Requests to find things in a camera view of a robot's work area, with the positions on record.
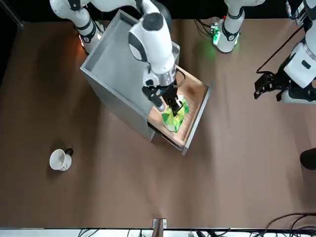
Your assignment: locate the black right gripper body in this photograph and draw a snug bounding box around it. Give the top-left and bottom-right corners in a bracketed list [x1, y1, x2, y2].
[160, 82, 182, 103]

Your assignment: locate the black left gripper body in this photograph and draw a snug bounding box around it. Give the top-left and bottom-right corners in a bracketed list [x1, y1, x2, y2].
[270, 71, 292, 93]

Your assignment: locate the green tissue pack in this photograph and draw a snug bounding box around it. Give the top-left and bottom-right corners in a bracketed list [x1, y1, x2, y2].
[160, 95, 191, 133]

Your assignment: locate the grey drawer with wooden inside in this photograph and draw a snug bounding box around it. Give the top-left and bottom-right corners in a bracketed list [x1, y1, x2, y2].
[147, 64, 210, 157]

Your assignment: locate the grey metal drawer cabinet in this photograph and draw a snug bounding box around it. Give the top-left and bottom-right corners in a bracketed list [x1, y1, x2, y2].
[79, 9, 181, 143]

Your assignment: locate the green lit circuit board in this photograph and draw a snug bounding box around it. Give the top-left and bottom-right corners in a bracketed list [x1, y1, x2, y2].
[209, 23, 221, 45]

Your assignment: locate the black round object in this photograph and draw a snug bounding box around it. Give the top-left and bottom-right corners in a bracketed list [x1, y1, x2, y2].
[300, 149, 316, 170]

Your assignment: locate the black cable with tan sleeve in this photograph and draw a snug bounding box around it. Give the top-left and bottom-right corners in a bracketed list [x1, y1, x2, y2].
[174, 70, 187, 87]

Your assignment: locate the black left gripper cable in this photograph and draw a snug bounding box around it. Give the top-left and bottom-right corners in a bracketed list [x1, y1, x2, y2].
[256, 24, 307, 74]

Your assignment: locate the aluminium frame rail with label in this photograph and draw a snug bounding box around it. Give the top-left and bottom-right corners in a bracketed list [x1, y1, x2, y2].
[286, 0, 309, 25]

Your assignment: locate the black arm foot cable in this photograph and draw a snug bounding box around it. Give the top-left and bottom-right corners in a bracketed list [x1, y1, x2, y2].
[195, 18, 213, 35]

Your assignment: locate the aluminium frame post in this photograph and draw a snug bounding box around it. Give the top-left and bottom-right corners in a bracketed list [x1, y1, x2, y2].
[152, 218, 167, 237]

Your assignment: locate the long black table cable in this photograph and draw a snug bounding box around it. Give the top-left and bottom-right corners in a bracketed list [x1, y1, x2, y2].
[265, 212, 316, 233]

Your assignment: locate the white mug with black handle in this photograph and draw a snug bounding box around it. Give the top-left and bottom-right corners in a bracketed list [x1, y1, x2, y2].
[49, 147, 74, 171]

